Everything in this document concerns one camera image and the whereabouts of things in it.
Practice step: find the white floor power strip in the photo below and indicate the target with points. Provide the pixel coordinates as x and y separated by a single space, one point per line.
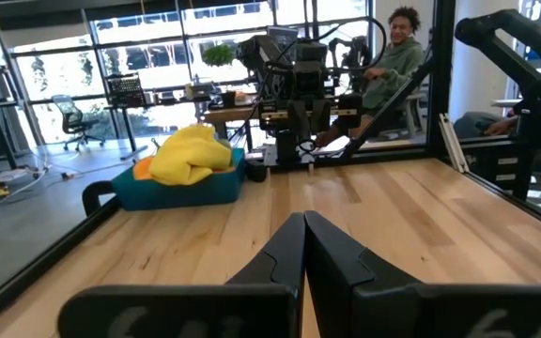
10 175

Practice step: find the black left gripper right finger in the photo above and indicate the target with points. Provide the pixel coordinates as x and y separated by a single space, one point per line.
345 300

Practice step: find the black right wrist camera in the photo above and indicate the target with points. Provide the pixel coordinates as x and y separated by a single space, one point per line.
311 51

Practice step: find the wooden background desk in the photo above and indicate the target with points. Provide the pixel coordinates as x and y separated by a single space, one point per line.
228 115

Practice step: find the small leafy background plant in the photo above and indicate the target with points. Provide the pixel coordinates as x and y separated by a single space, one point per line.
219 55

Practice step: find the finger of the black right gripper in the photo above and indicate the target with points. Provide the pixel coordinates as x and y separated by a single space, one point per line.
300 117
323 117

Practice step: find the black background robot arm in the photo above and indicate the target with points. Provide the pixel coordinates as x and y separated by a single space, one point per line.
536 98

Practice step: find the yellow microfiber towel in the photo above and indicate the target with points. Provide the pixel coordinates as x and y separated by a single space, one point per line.
186 155

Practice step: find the black dotted panel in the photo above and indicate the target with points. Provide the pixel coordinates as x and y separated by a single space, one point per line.
125 89

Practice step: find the black aluminium table frame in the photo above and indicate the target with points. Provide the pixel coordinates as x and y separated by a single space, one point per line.
442 70

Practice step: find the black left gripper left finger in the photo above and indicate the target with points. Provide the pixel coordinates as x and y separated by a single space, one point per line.
270 305

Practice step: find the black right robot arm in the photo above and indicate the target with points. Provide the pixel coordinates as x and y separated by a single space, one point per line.
258 54

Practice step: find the person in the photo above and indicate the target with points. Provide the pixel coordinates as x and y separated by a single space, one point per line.
392 66
472 124

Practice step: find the white metal bars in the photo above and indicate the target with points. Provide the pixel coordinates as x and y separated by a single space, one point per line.
453 145

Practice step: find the black office chair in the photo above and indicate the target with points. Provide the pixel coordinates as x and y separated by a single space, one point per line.
71 115

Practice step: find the teal plastic bin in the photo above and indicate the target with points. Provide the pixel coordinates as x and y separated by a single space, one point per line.
181 195

